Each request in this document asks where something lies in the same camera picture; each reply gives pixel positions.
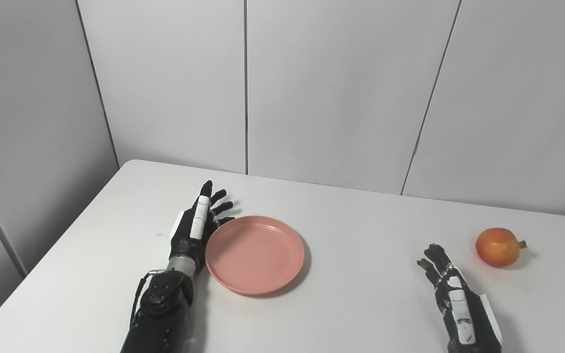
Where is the pink round plate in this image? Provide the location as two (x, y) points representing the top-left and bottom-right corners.
(205, 216), (306, 296)

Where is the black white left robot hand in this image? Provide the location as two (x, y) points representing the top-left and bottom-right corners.
(169, 180), (235, 273)

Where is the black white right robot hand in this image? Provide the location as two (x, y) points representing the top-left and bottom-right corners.
(417, 244), (503, 353)

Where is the red yellow pomegranate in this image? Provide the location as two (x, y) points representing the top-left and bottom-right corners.
(475, 227), (528, 268)

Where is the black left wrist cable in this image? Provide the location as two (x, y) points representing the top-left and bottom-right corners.
(129, 269), (165, 329)

